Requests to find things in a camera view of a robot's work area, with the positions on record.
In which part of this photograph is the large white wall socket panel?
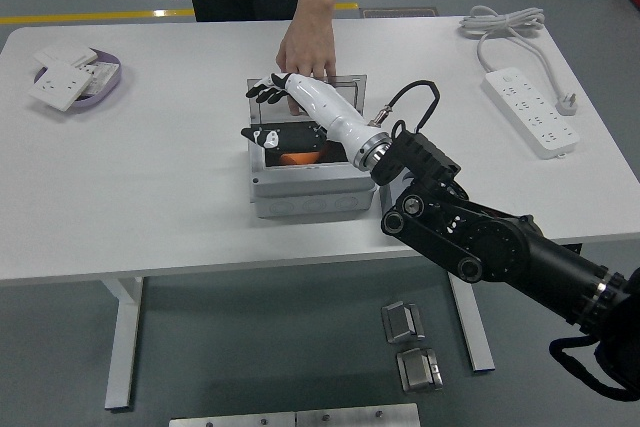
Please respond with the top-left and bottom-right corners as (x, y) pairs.
(28, 60), (94, 113)

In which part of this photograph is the purple oval tray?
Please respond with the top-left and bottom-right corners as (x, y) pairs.
(32, 49), (124, 109)

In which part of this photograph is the orange cylinder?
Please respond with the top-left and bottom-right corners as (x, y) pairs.
(278, 142), (347, 167)

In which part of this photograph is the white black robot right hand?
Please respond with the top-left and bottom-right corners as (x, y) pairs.
(241, 72), (389, 166)

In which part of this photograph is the white table leg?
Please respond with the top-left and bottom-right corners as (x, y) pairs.
(99, 276), (146, 411)
(446, 266), (496, 373)

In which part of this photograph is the white power cord with plug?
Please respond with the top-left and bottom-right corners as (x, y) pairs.
(458, 4), (581, 117)

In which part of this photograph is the grey metal plate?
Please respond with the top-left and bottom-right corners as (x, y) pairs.
(294, 402), (421, 427)

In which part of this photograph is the brown floor cover plate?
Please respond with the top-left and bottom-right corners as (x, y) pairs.
(360, 6), (440, 19)

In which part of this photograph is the white socket panel with label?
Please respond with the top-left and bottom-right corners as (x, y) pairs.
(79, 61), (120, 97)

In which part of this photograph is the grey box with clear lid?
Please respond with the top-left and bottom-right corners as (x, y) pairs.
(246, 72), (377, 221)

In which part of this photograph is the person's left hand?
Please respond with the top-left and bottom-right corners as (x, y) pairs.
(275, 19), (337, 116)

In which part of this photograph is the grey cube with round hole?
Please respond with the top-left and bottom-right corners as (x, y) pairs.
(378, 180), (407, 213)

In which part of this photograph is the white wall switch panel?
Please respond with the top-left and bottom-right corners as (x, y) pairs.
(32, 45), (100, 70)

